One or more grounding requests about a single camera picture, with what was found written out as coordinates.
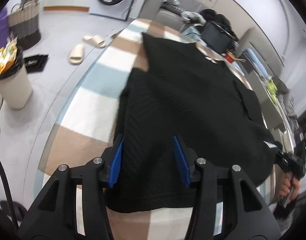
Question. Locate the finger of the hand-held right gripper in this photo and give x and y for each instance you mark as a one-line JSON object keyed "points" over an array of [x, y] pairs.
{"points": [[282, 158]]}

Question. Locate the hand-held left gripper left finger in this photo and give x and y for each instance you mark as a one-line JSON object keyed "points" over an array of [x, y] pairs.
{"points": [[116, 162]]}

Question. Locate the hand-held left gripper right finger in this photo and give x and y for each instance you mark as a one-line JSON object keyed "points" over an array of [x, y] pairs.
{"points": [[181, 162]]}

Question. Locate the black knit sweater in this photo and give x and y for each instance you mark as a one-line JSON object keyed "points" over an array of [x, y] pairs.
{"points": [[192, 105]]}

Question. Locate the pile of black clothes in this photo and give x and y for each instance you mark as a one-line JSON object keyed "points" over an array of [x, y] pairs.
{"points": [[217, 17]]}

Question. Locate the person's right hand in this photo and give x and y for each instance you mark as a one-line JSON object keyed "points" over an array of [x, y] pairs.
{"points": [[289, 187]]}

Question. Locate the beige side table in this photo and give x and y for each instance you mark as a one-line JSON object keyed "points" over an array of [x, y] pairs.
{"points": [[265, 105]]}

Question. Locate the checked tablecloth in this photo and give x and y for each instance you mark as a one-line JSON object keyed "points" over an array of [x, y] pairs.
{"points": [[93, 110]]}

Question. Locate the green plush toy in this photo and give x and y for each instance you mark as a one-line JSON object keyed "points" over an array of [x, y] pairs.
{"points": [[272, 90]]}

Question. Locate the bed with grey bedding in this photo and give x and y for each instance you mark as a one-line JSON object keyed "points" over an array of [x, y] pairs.
{"points": [[262, 57]]}

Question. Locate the wooden chopsticks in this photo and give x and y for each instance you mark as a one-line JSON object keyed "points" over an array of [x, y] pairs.
{"points": [[239, 59]]}

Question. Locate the red paper bowl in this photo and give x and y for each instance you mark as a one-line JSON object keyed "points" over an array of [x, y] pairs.
{"points": [[229, 57]]}

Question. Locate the beige slipper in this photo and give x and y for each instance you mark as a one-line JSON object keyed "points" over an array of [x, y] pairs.
{"points": [[94, 41], [76, 54]]}

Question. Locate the white trash bin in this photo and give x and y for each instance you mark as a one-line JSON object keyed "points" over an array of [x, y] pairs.
{"points": [[14, 87]]}

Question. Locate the black floor tray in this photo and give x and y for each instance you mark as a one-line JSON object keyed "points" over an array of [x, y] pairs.
{"points": [[35, 63]]}

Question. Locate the black box appliance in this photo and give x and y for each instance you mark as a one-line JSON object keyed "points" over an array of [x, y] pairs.
{"points": [[215, 38]]}

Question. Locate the grey sofa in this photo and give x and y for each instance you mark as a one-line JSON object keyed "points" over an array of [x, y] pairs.
{"points": [[167, 20]]}

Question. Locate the houndstooth cushion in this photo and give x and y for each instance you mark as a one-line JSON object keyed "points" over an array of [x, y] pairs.
{"points": [[174, 8]]}

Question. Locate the woven laundry basket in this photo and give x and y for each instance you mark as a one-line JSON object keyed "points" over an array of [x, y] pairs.
{"points": [[25, 22]]}

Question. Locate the purple bag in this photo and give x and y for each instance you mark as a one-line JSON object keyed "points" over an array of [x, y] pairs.
{"points": [[0, 30]]}

